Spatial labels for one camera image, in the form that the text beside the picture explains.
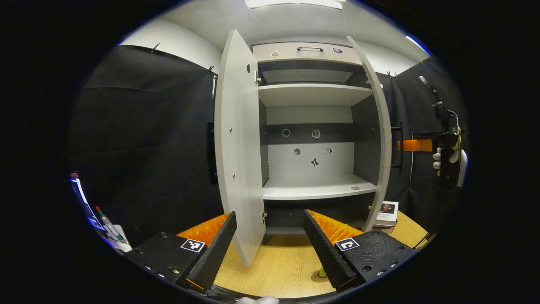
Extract green red marker pen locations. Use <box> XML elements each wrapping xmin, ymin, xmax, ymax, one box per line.
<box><xmin>95</xmin><ymin>206</ymin><xmax>125</xmax><ymax>241</ymax></box>

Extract black backdrop cloth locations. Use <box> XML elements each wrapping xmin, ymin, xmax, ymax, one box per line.
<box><xmin>67</xmin><ymin>44</ymin><xmax>469</xmax><ymax>247</ymax></box>

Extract long ceiling light panel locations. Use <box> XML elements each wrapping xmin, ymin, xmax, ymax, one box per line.
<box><xmin>245</xmin><ymin>0</ymin><xmax>343</xmax><ymax>10</ymax></box>

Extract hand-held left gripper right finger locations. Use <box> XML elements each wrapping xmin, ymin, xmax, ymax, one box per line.
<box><xmin>303</xmin><ymin>210</ymin><xmax>424</xmax><ymax>293</ymax></box>

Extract computer monitor screen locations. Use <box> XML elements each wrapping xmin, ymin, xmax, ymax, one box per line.
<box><xmin>70</xmin><ymin>171</ymin><xmax>104</xmax><ymax>231</ymax></box>

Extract cabinet door grey stickers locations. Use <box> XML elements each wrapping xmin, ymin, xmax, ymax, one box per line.
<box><xmin>347</xmin><ymin>36</ymin><xmax>403</xmax><ymax>233</ymax></box>

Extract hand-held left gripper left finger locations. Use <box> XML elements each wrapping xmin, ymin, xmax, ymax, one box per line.
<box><xmin>127</xmin><ymin>212</ymin><xmax>238</xmax><ymax>294</ymax></box>

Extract grey white cabinet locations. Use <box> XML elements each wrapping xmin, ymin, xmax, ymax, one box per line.
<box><xmin>252</xmin><ymin>41</ymin><xmax>382</xmax><ymax>245</ymax></box>

